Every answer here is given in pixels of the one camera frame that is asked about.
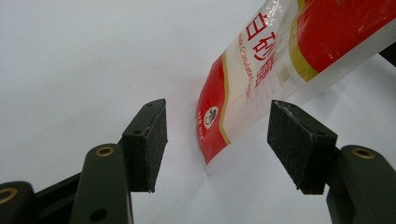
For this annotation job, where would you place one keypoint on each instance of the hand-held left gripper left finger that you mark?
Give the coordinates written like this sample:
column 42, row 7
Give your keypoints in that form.
column 146, row 155

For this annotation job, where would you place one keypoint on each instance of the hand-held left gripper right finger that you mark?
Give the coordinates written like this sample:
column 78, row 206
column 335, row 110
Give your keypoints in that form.
column 299, row 146

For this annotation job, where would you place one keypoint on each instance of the red and white sugar bag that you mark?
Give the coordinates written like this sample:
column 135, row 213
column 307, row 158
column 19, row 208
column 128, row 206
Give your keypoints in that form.
column 243, row 93

